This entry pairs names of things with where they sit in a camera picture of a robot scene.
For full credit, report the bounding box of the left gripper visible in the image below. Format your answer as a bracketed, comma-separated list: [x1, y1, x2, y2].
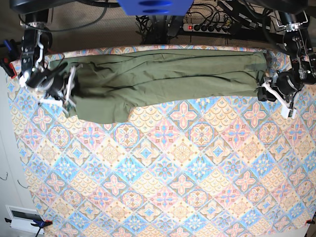
[256, 72, 303, 119]

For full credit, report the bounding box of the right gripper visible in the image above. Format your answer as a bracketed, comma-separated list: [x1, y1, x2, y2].
[27, 64, 83, 114]

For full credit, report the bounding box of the green t-shirt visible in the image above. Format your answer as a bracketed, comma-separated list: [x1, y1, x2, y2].
[49, 48, 269, 124]

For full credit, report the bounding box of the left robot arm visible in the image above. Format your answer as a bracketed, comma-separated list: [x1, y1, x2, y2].
[257, 11, 316, 119]

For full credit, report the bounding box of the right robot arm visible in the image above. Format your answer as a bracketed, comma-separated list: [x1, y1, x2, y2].
[19, 9, 82, 116]

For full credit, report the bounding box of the blue clamp upper left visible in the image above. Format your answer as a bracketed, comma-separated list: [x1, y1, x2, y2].
[0, 39, 18, 79]

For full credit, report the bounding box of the blue clamp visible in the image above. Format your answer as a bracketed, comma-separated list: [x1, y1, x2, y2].
[0, 39, 18, 79]
[4, 218, 53, 237]

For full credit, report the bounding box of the white power strip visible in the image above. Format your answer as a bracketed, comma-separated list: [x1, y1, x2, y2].
[182, 23, 229, 34]

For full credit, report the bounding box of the patterned tablecloth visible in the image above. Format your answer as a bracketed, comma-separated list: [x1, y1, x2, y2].
[6, 44, 316, 237]

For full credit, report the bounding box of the red clamp lower right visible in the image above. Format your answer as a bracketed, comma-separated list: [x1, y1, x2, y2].
[306, 219, 316, 225]

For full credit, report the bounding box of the blue clamp lower left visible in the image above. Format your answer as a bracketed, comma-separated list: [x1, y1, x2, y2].
[4, 218, 53, 237]

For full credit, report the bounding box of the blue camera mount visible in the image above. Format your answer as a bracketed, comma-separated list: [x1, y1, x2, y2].
[118, 0, 194, 16]

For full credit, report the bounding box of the white wall outlet box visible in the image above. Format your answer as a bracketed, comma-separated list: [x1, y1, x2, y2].
[5, 205, 41, 234]

